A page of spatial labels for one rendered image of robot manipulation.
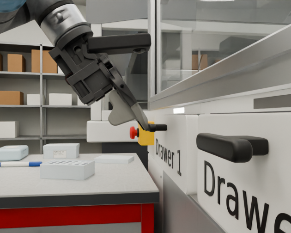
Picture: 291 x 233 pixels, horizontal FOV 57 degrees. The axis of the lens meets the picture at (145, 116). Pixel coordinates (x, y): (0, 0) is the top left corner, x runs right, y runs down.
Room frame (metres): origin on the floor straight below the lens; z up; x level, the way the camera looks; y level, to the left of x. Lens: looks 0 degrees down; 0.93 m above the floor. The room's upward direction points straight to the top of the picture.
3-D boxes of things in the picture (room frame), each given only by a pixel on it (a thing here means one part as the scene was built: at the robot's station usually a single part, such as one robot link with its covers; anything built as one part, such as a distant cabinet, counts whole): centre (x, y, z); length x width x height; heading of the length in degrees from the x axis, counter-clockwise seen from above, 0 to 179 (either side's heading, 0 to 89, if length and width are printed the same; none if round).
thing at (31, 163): (0.89, 0.41, 0.77); 0.14 x 0.02 x 0.02; 96
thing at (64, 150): (1.09, 0.34, 0.79); 0.13 x 0.09 x 0.05; 96
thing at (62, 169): (0.75, 0.21, 0.78); 0.12 x 0.08 x 0.04; 81
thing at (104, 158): (0.99, 0.11, 0.77); 0.13 x 0.09 x 0.02; 78
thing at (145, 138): (0.83, 0.00, 0.88); 0.07 x 0.05 x 0.07; 7
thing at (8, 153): (1.06, 0.53, 0.78); 0.15 x 0.10 x 0.04; 13
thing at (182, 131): (0.51, -0.05, 0.87); 0.29 x 0.02 x 0.11; 7
